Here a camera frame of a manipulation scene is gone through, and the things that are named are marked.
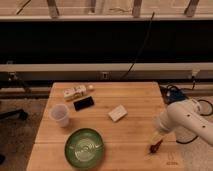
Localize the dark red pepper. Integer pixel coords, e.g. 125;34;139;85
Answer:
149;140;162;154

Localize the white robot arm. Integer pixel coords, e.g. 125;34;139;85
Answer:
150;99;213;146

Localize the white sponge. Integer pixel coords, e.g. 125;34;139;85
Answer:
108;105;127;122

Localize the blue power box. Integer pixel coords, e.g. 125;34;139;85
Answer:
167;90;186;104

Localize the black smartphone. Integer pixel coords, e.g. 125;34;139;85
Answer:
74;97;94;111

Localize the translucent plastic cup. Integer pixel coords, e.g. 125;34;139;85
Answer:
49;104;69;127

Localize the black office chair base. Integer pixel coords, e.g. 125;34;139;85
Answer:
0;109;28;120

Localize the black floor cable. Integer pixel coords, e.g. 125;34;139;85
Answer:
160;75;213;145

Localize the black hanging cable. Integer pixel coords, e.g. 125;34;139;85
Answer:
119;11;156;81

